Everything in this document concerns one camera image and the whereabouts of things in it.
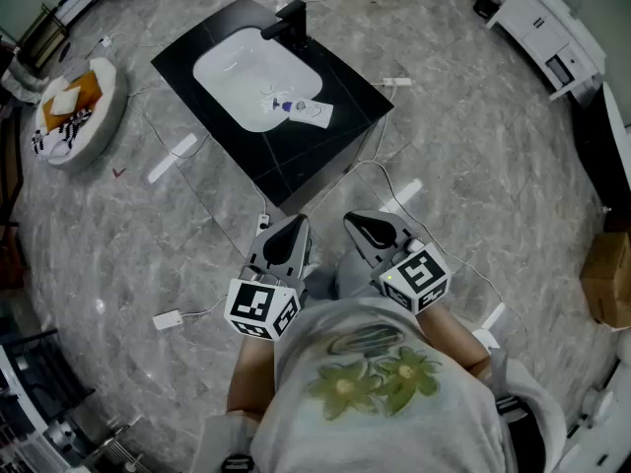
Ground orange cushion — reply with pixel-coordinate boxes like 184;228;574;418
41;70;104;132

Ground white cushion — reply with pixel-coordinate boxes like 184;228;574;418
48;85;82;116

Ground striped black white blanket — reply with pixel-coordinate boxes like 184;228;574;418
32;108;94;156

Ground black metal rack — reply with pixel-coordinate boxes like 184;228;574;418
0;330;95;473

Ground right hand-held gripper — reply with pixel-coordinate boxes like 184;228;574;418
343;209;453;315

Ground large cardboard box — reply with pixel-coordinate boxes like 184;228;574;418
579;232;631;329

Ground white power adapter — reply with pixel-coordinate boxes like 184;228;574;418
152;308;184;332

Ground person's right forearm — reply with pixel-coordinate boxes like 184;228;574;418
416;305;494;379

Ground black sideboard white top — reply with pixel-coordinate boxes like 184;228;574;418
571;81;631;209

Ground white cabinet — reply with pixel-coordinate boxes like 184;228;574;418
485;0;607;102

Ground person's gray trousers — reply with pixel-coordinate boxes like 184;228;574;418
303;246;395;312

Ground person's left forearm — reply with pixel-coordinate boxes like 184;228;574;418
226;335;278;417

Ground wooden side cabinet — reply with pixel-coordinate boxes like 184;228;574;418
0;101;25;275

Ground person's white printed shirt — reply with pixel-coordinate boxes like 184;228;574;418
189;296;568;473

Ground black faucet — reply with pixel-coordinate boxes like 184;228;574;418
259;0;310;43

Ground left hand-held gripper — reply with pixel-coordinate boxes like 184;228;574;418
224;213;314;342

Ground white sink basin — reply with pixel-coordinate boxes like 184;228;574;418
191;26;324;134

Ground white round pouf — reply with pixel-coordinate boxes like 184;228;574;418
32;56;130;171

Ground white bottle blue pump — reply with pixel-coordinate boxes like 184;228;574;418
260;94;335;130

